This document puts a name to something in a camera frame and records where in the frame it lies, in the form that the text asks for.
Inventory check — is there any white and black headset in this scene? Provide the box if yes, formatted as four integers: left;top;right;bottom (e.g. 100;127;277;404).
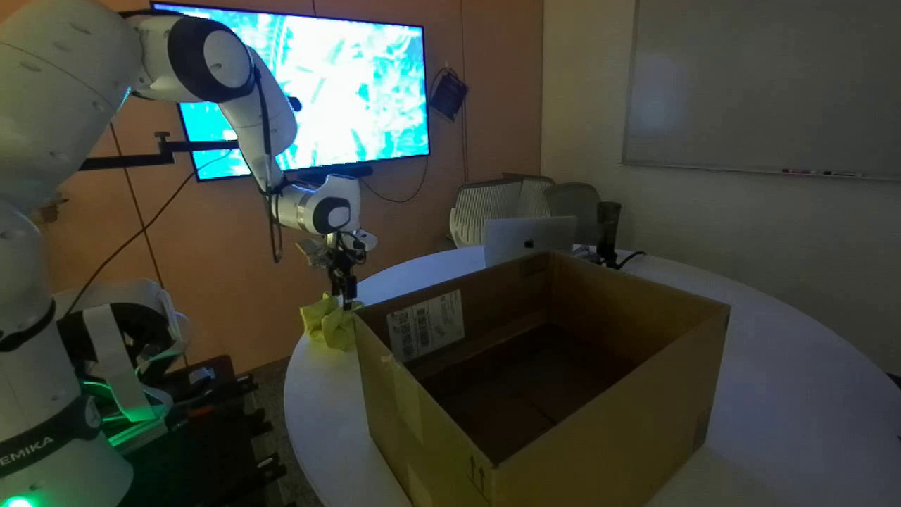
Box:
53;279;194;431

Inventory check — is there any black cylindrical device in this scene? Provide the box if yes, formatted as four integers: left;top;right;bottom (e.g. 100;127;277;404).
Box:
595;197;650;273

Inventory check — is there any black hanging cable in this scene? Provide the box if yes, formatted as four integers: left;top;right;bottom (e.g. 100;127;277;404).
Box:
60;165;194;318

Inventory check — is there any open cardboard box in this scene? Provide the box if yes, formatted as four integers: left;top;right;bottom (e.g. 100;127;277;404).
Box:
349;248;733;507

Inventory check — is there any black tablet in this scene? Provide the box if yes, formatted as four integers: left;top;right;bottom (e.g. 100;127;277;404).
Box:
481;214;581;270

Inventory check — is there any black robot stand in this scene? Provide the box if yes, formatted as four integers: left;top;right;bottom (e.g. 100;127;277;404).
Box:
101;352;290;507

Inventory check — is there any black wall box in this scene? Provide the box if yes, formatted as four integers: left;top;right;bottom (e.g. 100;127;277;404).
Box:
428;63;473;120

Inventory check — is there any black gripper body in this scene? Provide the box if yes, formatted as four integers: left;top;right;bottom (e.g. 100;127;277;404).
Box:
321;227;377;275

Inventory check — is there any whiteboard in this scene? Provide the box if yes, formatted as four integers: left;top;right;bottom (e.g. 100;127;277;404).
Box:
621;0;901;185

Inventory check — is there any yellow microfiber towel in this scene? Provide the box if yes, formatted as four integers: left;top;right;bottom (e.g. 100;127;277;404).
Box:
297;292;362;354

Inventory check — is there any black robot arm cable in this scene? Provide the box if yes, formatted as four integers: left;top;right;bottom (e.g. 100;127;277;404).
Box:
250;52;290;263

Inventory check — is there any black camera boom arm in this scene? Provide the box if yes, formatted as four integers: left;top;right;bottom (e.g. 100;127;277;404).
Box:
79;130;246;175

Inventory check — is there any black bar under television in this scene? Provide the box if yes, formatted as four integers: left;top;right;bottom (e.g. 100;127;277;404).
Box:
279;163;377;185

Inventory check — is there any wall mounted television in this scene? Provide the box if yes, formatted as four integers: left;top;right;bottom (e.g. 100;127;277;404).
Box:
150;0;433;185

